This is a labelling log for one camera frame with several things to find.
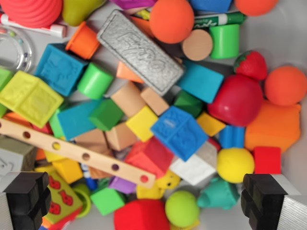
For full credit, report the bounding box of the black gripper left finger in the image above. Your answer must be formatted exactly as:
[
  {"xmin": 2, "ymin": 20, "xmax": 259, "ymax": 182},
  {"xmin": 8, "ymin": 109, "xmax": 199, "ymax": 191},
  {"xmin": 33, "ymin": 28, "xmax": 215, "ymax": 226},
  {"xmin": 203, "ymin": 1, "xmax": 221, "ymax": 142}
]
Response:
[{"xmin": 0, "ymin": 171, "xmax": 52, "ymax": 230}]

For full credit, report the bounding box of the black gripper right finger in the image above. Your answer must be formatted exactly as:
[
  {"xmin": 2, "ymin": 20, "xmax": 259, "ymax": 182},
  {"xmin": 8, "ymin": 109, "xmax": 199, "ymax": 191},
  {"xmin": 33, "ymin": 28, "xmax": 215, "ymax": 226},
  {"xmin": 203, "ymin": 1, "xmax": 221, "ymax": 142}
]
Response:
[{"xmin": 240, "ymin": 173, "xmax": 307, "ymax": 230}]

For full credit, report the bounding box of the yellow plastic cylinder piece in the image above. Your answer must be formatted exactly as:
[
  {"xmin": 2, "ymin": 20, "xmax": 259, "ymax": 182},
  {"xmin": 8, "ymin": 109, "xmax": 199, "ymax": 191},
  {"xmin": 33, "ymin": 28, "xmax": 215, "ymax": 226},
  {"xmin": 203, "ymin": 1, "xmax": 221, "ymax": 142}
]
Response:
[{"xmin": 34, "ymin": 164, "xmax": 56, "ymax": 173}]

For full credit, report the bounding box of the colourful fabric cube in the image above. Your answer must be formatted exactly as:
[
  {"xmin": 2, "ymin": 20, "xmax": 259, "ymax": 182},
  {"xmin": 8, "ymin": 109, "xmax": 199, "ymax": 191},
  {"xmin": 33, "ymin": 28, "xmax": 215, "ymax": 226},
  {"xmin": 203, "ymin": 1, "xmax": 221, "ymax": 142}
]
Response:
[{"xmin": 41, "ymin": 170, "xmax": 83, "ymax": 230}]

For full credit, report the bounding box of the red wooden block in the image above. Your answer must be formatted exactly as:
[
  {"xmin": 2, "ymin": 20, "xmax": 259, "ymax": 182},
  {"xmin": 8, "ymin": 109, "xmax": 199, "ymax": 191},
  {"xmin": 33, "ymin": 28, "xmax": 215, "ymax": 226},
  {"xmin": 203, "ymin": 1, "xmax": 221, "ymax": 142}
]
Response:
[
  {"xmin": 252, "ymin": 146, "xmax": 282, "ymax": 175},
  {"xmin": 31, "ymin": 122, "xmax": 54, "ymax": 135}
]

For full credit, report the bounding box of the grey studded building block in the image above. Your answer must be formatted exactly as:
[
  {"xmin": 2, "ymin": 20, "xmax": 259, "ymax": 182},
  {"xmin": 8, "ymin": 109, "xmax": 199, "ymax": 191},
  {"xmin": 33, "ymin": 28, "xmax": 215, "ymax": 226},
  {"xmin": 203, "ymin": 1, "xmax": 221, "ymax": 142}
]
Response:
[{"xmin": 0, "ymin": 135, "xmax": 38, "ymax": 178}]

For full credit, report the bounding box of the orange plastic block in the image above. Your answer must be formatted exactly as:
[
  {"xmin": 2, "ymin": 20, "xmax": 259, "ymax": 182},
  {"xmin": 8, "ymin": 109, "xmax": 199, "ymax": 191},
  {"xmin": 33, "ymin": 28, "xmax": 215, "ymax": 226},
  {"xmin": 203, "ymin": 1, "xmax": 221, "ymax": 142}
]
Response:
[{"xmin": 35, "ymin": 148, "xmax": 47, "ymax": 161}]

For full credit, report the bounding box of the teal rubber animal toy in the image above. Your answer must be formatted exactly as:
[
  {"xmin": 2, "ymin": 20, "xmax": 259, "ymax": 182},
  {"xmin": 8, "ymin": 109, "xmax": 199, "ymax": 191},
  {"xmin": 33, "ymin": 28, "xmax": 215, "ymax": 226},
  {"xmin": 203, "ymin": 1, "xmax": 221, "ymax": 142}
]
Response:
[{"xmin": 197, "ymin": 177, "xmax": 241, "ymax": 211}]

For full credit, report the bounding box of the yellow toy lemon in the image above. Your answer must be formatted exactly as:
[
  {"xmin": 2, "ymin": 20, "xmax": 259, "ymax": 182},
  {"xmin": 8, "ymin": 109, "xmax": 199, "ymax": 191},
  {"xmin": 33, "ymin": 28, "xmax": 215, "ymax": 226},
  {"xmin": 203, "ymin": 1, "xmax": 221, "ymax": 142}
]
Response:
[{"xmin": 216, "ymin": 147, "xmax": 255, "ymax": 184}]

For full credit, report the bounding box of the yellow plastic block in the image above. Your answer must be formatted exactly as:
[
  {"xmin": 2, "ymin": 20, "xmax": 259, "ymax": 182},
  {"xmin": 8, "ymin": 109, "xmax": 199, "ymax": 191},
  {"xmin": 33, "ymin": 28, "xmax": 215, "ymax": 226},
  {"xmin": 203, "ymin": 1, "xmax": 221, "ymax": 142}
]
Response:
[{"xmin": 44, "ymin": 149, "xmax": 68, "ymax": 163}]

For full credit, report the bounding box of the yellow wooden block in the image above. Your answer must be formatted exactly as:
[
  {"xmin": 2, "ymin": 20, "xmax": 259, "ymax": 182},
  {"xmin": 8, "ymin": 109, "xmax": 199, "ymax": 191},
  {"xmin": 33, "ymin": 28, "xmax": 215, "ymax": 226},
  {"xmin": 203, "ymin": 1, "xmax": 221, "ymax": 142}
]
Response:
[
  {"xmin": 51, "ymin": 158, "xmax": 83, "ymax": 185},
  {"xmin": 196, "ymin": 111, "xmax": 227, "ymax": 138}
]

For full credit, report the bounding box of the wooden strip with holes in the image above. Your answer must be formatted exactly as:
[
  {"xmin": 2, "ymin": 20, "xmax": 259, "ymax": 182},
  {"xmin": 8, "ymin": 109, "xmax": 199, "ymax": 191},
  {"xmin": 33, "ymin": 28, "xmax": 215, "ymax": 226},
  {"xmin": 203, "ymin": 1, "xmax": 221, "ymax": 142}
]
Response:
[{"xmin": 0, "ymin": 118, "xmax": 157, "ymax": 189}]

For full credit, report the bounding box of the blue capped white marker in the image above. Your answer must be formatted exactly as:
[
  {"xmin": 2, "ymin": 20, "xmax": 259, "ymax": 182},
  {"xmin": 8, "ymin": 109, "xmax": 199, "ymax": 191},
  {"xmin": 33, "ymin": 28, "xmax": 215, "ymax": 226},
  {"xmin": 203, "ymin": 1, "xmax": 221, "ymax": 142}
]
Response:
[{"xmin": 80, "ymin": 162, "xmax": 98, "ymax": 190}]

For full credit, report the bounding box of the blue wooden block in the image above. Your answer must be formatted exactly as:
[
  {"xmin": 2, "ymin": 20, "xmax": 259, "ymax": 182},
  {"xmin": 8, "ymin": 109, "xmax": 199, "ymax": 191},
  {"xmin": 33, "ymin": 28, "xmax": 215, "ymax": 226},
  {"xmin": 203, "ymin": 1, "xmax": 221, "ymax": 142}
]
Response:
[{"xmin": 218, "ymin": 125, "xmax": 246, "ymax": 150}]

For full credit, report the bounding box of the orange rubber block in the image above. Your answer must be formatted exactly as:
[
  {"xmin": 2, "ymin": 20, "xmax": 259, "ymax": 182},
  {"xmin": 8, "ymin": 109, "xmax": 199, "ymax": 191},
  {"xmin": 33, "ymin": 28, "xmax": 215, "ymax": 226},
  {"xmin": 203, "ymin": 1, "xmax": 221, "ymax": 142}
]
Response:
[{"xmin": 244, "ymin": 99, "xmax": 302, "ymax": 154}]

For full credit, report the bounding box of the small red block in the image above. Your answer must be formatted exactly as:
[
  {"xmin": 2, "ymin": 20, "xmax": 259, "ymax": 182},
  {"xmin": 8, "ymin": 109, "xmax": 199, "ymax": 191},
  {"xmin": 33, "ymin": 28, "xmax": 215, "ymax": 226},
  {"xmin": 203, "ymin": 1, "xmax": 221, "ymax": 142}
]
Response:
[{"xmin": 208, "ymin": 137, "xmax": 222, "ymax": 152}]

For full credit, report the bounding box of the white embossed rubber cube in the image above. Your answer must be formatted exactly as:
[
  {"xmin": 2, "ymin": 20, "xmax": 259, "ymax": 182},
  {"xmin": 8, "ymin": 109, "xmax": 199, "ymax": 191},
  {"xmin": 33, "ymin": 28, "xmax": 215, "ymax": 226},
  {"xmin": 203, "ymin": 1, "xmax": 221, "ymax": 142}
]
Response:
[{"xmin": 168, "ymin": 141, "xmax": 218, "ymax": 186}]

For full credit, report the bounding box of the plain wooden block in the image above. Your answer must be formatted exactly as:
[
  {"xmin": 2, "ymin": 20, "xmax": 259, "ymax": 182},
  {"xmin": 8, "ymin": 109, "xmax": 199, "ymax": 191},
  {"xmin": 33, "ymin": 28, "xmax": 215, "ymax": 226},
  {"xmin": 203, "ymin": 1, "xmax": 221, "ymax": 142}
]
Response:
[
  {"xmin": 74, "ymin": 128, "xmax": 109, "ymax": 147},
  {"xmin": 105, "ymin": 122, "xmax": 138, "ymax": 152},
  {"xmin": 110, "ymin": 81, "xmax": 147, "ymax": 118},
  {"xmin": 140, "ymin": 86, "xmax": 170, "ymax": 117},
  {"xmin": 88, "ymin": 166, "xmax": 114, "ymax": 180}
]

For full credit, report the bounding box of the orange wooden block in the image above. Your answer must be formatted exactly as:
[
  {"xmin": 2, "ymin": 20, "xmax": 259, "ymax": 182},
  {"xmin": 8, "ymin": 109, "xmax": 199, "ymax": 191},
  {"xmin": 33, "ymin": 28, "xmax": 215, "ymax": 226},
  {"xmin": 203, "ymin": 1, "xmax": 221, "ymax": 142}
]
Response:
[{"xmin": 2, "ymin": 111, "xmax": 34, "ymax": 128}]

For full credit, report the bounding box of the dark green ribbed toy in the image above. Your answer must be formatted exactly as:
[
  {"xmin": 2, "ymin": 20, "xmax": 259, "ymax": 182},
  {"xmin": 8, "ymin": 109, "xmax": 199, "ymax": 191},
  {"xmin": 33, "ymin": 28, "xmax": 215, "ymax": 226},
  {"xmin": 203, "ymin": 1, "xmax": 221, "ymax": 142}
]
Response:
[{"xmin": 96, "ymin": 178, "xmax": 111, "ymax": 190}]

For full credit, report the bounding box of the bright green wooden cube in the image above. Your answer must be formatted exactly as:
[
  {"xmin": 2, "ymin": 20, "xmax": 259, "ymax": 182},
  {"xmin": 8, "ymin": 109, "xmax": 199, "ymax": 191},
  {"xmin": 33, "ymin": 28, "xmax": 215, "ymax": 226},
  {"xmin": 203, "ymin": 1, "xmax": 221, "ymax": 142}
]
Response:
[{"xmin": 90, "ymin": 187, "xmax": 126, "ymax": 217}]

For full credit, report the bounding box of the lime green ball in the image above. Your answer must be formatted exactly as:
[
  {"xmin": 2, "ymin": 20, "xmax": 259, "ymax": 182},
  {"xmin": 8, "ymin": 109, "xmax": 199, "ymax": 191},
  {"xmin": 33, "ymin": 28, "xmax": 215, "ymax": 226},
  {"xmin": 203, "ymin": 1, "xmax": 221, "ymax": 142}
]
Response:
[{"xmin": 165, "ymin": 190, "xmax": 201, "ymax": 229}]

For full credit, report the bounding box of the teal triangular block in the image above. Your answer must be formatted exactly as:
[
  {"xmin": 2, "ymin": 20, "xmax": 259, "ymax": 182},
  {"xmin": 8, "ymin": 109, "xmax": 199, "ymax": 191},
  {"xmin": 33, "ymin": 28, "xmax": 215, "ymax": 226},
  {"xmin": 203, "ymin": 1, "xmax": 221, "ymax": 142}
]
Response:
[{"xmin": 56, "ymin": 100, "xmax": 104, "ymax": 141}]

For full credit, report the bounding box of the lime yellow embossed rubber cube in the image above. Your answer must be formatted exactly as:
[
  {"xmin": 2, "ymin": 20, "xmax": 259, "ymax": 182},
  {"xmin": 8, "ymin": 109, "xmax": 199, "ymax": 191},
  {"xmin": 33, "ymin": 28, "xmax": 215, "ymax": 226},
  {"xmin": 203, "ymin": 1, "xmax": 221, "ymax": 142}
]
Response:
[{"xmin": 0, "ymin": 70, "xmax": 64, "ymax": 128}]

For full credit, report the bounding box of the purple wooden block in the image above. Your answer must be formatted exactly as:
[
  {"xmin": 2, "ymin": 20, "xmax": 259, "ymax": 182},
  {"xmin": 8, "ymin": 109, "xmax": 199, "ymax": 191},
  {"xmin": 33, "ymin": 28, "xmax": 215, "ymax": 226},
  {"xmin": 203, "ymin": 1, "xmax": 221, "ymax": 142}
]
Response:
[{"xmin": 108, "ymin": 175, "xmax": 138, "ymax": 195}]

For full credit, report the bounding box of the yellow rubber bear toy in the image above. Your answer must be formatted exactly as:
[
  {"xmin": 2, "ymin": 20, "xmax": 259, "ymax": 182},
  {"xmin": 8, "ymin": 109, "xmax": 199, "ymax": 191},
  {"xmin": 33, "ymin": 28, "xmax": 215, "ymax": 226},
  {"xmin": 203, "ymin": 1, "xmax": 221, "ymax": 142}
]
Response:
[{"xmin": 136, "ymin": 170, "xmax": 181, "ymax": 200}]

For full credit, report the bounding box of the red toy apple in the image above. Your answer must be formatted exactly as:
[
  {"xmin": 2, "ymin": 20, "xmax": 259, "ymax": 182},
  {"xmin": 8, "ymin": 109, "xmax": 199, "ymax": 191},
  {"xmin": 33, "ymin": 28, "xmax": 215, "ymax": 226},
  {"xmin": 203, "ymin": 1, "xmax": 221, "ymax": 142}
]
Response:
[{"xmin": 207, "ymin": 73, "xmax": 264, "ymax": 127}]

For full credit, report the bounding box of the blue embossed rubber cube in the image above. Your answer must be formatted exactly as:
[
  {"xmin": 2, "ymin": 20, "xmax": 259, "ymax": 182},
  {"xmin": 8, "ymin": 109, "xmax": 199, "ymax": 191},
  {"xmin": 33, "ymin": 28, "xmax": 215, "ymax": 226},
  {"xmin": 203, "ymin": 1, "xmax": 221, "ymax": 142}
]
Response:
[{"xmin": 150, "ymin": 105, "xmax": 209, "ymax": 162}]

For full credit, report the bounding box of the dark green wooden cube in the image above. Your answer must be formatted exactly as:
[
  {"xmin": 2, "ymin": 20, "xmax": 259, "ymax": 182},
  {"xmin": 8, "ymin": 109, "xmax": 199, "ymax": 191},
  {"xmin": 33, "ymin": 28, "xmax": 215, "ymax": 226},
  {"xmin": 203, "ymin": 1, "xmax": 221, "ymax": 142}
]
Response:
[{"xmin": 88, "ymin": 98, "xmax": 125, "ymax": 132}]

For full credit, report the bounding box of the orange foam ball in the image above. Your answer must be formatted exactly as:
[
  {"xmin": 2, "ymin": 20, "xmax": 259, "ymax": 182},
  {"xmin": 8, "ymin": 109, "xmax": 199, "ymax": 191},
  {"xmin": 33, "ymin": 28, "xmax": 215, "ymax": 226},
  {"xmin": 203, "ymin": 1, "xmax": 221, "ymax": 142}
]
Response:
[
  {"xmin": 264, "ymin": 66, "xmax": 307, "ymax": 107},
  {"xmin": 234, "ymin": 0, "xmax": 279, "ymax": 17},
  {"xmin": 149, "ymin": 0, "xmax": 195, "ymax": 45}
]

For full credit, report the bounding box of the green rubber block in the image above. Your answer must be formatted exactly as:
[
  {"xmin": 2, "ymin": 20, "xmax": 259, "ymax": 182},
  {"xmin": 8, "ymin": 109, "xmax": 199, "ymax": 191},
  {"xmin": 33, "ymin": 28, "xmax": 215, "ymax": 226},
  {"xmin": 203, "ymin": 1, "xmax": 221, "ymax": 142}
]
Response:
[{"xmin": 0, "ymin": 68, "xmax": 14, "ymax": 118}]

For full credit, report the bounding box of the dark green wooden block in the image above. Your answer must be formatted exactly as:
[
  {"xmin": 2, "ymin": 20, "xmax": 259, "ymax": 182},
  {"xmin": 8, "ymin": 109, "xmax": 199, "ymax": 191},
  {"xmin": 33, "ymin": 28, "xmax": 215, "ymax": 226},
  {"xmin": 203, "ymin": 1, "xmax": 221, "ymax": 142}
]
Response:
[{"xmin": 173, "ymin": 90, "xmax": 205, "ymax": 119}]

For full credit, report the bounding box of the red embossed rubber cube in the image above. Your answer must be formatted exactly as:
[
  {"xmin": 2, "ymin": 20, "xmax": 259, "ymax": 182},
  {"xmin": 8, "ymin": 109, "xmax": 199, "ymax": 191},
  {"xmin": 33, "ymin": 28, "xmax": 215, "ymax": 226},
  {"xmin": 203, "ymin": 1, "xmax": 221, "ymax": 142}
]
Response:
[{"xmin": 124, "ymin": 137, "xmax": 175, "ymax": 179}]

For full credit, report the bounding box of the teal embossed rubber cube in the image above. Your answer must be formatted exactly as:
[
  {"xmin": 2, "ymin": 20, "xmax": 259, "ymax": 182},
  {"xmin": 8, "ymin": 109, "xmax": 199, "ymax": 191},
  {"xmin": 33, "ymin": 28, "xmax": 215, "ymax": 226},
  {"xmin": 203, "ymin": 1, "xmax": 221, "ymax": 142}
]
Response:
[{"xmin": 34, "ymin": 43, "xmax": 90, "ymax": 97}]

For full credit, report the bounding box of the teal foam block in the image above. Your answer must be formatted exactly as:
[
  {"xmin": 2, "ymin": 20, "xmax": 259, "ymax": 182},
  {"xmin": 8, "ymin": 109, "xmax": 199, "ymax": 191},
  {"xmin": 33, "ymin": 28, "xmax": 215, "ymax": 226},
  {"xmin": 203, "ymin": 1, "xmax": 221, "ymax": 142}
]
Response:
[{"xmin": 177, "ymin": 62, "xmax": 225, "ymax": 104}]

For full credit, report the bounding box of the red toy strawberry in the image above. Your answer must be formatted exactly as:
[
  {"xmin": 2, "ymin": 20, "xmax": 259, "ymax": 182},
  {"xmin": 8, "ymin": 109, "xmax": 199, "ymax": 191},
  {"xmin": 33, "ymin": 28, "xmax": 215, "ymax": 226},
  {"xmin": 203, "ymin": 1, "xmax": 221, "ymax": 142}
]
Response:
[{"xmin": 233, "ymin": 50, "xmax": 268, "ymax": 81}]

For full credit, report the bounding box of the yellow wooden cube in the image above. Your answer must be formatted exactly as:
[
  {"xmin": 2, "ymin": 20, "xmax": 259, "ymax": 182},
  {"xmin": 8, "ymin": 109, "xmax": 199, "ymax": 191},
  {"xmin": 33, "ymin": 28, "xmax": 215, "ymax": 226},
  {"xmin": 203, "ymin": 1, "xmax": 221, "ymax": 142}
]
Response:
[{"xmin": 125, "ymin": 105, "xmax": 159, "ymax": 143}]

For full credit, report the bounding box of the orange triangular block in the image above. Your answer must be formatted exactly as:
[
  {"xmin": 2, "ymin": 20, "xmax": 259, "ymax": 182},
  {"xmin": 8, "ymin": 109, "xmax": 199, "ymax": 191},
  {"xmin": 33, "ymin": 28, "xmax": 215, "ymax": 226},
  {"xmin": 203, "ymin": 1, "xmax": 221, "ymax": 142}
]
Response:
[{"xmin": 116, "ymin": 60, "xmax": 145, "ymax": 84}]

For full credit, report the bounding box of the orange plastic cup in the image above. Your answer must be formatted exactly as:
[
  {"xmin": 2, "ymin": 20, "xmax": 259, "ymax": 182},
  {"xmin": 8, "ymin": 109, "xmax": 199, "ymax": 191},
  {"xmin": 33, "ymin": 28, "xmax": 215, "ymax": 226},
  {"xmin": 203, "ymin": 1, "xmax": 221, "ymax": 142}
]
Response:
[{"xmin": 65, "ymin": 21, "xmax": 101, "ymax": 60}]

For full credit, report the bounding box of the red capped white marker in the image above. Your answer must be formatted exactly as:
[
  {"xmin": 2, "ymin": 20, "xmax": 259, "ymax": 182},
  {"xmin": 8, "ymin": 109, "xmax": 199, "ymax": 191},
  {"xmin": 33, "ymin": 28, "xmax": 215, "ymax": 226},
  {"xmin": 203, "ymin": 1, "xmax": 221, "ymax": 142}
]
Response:
[{"xmin": 0, "ymin": 12, "xmax": 68, "ymax": 38}]

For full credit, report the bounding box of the wooden cylinder block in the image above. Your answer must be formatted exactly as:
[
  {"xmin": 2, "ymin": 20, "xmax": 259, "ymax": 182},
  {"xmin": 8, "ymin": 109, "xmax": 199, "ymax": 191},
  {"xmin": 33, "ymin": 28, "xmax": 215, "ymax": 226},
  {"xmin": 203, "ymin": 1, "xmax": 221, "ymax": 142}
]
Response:
[{"xmin": 181, "ymin": 29, "xmax": 214, "ymax": 61}]

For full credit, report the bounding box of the red ribbed rubber toy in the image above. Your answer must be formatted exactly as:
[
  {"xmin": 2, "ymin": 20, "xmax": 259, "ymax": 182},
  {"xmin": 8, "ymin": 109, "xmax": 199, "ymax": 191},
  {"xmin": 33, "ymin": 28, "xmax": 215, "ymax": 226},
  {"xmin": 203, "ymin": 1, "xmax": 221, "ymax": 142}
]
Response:
[{"xmin": 0, "ymin": 0, "xmax": 64, "ymax": 29}]

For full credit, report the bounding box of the green Expo marker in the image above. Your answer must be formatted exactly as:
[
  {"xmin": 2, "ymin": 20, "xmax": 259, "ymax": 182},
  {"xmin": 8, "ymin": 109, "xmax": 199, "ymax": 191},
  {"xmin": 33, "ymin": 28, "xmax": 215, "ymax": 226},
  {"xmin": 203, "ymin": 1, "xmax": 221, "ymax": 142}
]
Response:
[{"xmin": 192, "ymin": 11, "xmax": 248, "ymax": 31}]

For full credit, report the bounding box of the grey Expo board eraser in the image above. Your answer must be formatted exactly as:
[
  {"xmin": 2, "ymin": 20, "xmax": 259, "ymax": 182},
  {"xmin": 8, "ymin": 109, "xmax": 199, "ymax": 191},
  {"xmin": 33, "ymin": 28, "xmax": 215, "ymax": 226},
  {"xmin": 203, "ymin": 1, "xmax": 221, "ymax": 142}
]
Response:
[{"xmin": 96, "ymin": 9, "xmax": 186, "ymax": 97}]

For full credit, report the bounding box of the olive green toy pear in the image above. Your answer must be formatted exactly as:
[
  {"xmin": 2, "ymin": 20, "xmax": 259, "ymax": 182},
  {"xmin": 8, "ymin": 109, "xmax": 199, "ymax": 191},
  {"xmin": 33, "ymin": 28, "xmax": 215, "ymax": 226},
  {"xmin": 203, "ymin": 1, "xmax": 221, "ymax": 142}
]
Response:
[{"xmin": 62, "ymin": 0, "xmax": 106, "ymax": 27}]

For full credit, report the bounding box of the blue toy block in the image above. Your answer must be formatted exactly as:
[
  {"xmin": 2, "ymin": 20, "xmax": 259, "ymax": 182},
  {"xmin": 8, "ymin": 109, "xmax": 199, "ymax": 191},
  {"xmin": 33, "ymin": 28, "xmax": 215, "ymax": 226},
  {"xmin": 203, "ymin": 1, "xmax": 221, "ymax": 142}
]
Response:
[{"xmin": 190, "ymin": 0, "xmax": 234, "ymax": 13}]

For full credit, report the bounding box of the orange wedge block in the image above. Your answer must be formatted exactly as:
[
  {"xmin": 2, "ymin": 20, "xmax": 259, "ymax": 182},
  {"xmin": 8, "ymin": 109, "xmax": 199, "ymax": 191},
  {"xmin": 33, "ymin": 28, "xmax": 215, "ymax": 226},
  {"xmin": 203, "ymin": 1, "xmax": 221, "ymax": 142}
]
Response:
[{"xmin": 130, "ymin": 16, "xmax": 157, "ymax": 39}]

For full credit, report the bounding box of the purple toy block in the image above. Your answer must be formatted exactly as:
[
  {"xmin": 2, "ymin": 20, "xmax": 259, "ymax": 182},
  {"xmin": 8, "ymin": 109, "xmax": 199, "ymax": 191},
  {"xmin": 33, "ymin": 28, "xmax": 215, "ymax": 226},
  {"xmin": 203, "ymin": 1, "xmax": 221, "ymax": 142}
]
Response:
[{"xmin": 109, "ymin": 0, "xmax": 157, "ymax": 11}]

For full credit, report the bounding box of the clear plastic ring rattle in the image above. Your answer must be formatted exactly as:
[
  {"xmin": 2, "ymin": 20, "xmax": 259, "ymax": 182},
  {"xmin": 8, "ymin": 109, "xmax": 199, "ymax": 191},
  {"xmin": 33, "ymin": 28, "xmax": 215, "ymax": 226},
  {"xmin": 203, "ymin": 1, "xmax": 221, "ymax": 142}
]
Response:
[{"xmin": 0, "ymin": 25, "xmax": 34, "ymax": 73}]

